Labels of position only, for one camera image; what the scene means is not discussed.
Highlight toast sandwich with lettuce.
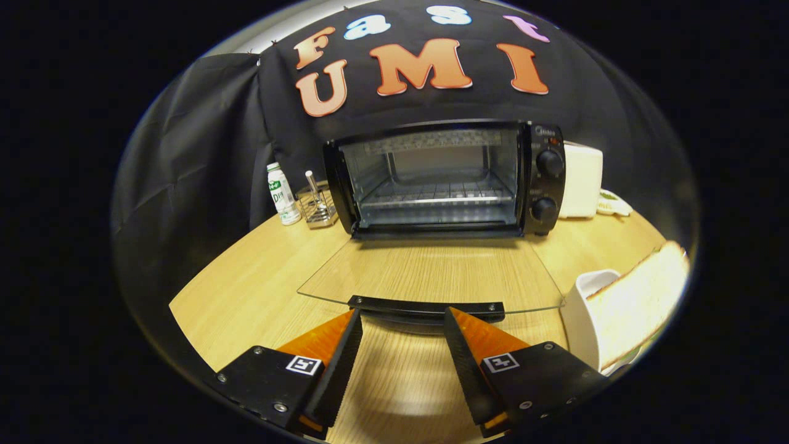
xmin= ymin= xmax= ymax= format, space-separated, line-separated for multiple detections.
xmin=586 ymin=240 xmax=691 ymax=371

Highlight metal wire rack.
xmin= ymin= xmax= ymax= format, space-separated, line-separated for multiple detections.
xmin=296 ymin=171 xmax=340 ymax=230

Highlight black toaster oven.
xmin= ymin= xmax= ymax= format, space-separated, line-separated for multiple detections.
xmin=297 ymin=119 xmax=566 ymax=324

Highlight white bottle with green label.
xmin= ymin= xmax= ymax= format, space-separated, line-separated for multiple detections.
xmin=267 ymin=162 xmax=302 ymax=226

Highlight white sandwich holder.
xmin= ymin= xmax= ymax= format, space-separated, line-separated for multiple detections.
xmin=560 ymin=269 xmax=642 ymax=377

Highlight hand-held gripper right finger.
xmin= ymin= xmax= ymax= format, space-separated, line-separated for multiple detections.
xmin=444 ymin=306 xmax=608 ymax=438

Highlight white pop-up toaster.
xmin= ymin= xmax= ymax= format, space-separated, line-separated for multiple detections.
xmin=560 ymin=143 xmax=603 ymax=219

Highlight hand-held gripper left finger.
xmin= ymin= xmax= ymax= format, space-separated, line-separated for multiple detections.
xmin=216 ymin=308 xmax=364 ymax=440

